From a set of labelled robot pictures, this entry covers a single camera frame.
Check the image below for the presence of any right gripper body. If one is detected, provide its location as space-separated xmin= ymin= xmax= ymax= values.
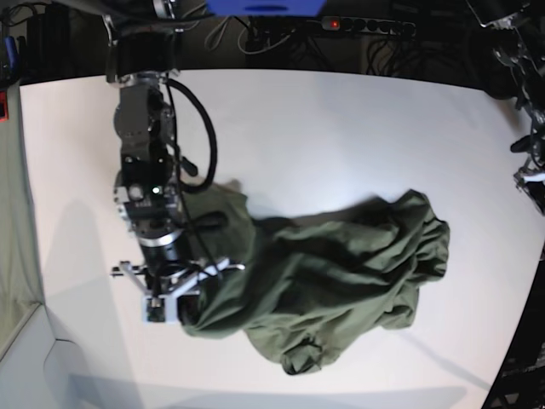
xmin=111 ymin=230 xmax=245 ymax=316

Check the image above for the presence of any olive green t-shirt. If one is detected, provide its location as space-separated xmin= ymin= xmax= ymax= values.
xmin=178 ymin=189 xmax=450 ymax=376

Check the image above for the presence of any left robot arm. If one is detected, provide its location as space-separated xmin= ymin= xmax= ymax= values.
xmin=468 ymin=1 xmax=544 ymax=214

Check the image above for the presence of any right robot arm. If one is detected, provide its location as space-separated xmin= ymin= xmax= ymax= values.
xmin=104 ymin=1 xmax=251 ymax=323

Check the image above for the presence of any grey curtain cloth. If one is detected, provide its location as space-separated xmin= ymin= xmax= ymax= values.
xmin=1 ymin=84 xmax=44 ymax=354

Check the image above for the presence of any red black clamp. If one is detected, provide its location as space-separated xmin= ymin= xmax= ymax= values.
xmin=0 ymin=90 xmax=9 ymax=123

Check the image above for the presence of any black case on floor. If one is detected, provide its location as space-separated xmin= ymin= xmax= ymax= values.
xmin=26 ymin=3 xmax=71 ymax=73

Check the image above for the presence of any blue box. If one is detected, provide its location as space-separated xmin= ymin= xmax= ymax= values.
xmin=206 ymin=0 xmax=326 ymax=16

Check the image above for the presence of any black power strip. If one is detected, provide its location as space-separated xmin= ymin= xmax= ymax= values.
xmin=320 ymin=16 xmax=416 ymax=38

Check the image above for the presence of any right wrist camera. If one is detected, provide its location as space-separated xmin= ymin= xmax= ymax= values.
xmin=142 ymin=296 xmax=180 ymax=324

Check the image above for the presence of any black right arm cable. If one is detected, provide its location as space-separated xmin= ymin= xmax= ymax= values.
xmin=163 ymin=78 xmax=218 ymax=193

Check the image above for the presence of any white looped cable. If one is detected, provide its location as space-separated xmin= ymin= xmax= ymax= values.
xmin=204 ymin=16 xmax=233 ymax=50

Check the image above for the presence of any blue handled tool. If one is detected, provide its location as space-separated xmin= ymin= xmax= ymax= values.
xmin=3 ymin=36 xmax=20 ymax=71

